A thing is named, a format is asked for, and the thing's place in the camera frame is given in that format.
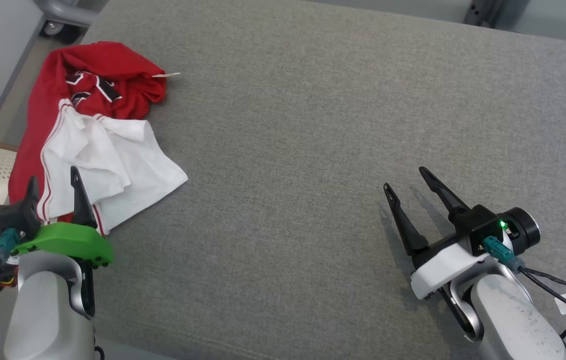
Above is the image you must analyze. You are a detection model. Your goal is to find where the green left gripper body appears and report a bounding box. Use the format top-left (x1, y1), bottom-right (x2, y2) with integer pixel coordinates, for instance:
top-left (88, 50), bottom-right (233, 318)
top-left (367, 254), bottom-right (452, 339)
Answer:
top-left (10, 221), bottom-right (115, 268)

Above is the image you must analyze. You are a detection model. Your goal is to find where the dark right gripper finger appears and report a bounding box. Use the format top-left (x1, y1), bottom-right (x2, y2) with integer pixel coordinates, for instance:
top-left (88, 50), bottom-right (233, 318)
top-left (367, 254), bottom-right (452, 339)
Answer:
top-left (384, 183), bottom-right (430, 255)
top-left (418, 166), bottom-right (471, 219)

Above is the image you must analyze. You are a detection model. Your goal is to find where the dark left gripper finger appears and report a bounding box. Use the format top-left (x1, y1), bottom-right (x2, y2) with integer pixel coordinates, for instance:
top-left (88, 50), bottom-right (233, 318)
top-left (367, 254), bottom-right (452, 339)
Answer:
top-left (69, 166), bottom-right (98, 228)
top-left (24, 176), bottom-right (40, 206)

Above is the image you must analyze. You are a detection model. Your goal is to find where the grey frame leg with caster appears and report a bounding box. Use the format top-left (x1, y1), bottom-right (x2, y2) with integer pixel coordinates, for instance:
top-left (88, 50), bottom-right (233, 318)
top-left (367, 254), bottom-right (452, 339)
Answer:
top-left (33, 0), bottom-right (110, 45)

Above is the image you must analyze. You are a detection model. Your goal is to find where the red jersey with white sleeves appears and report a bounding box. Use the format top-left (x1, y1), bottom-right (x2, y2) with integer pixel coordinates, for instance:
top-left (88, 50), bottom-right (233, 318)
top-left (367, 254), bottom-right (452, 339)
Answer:
top-left (7, 41), bottom-right (190, 237)

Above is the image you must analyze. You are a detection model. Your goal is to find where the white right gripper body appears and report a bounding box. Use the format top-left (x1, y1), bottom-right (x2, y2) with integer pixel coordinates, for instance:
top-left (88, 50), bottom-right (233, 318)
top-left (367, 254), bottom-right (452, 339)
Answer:
top-left (410, 233), bottom-right (491, 301)

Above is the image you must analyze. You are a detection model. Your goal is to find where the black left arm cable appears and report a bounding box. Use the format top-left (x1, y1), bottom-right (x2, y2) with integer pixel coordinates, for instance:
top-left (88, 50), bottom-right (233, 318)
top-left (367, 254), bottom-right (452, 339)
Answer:
top-left (0, 227), bottom-right (22, 360)

